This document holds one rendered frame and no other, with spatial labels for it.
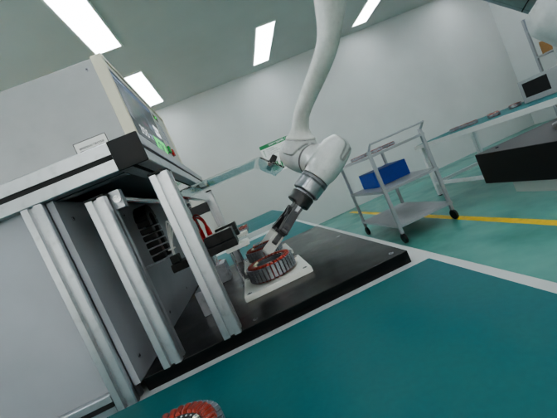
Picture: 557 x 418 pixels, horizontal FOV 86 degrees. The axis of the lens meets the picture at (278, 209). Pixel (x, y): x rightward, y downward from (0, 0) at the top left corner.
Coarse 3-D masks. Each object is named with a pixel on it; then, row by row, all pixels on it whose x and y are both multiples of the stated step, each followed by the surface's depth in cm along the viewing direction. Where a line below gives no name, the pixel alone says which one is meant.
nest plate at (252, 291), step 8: (296, 256) 75; (296, 264) 68; (304, 264) 65; (288, 272) 64; (296, 272) 62; (304, 272) 62; (248, 280) 72; (272, 280) 64; (280, 280) 61; (288, 280) 61; (248, 288) 66; (256, 288) 63; (264, 288) 61; (272, 288) 61; (248, 296) 60; (256, 296) 61
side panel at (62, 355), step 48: (0, 240) 43; (48, 240) 43; (0, 288) 43; (48, 288) 44; (0, 336) 43; (48, 336) 44; (96, 336) 44; (0, 384) 43; (48, 384) 44; (96, 384) 45
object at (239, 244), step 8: (216, 232) 67; (224, 232) 64; (232, 232) 64; (208, 240) 64; (216, 240) 64; (224, 240) 64; (232, 240) 64; (240, 240) 70; (248, 240) 65; (208, 248) 64; (216, 248) 64; (224, 248) 64; (232, 248) 64; (176, 264) 63; (184, 264) 63; (176, 272) 63
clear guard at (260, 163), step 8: (256, 160) 90; (264, 160) 89; (232, 168) 87; (240, 168) 93; (248, 168) 102; (264, 168) 105; (272, 168) 98; (280, 168) 92; (216, 176) 87; (224, 176) 94; (232, 176) 103; (200, 184) 88; (208, 184) 97; (216, 184) 108
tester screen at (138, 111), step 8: (120, 88) 60; (128, 96) 64; (128, 104) 61; (136, 104) 68; (128, 112) 58; (136, 112) 65; (144, 112) 74; (136, 120) 61; (144, 120) 70; (152, 120) 80; (136, 128) 59; (144, 128) 66; (144, 136) 62; (152, 136) 70
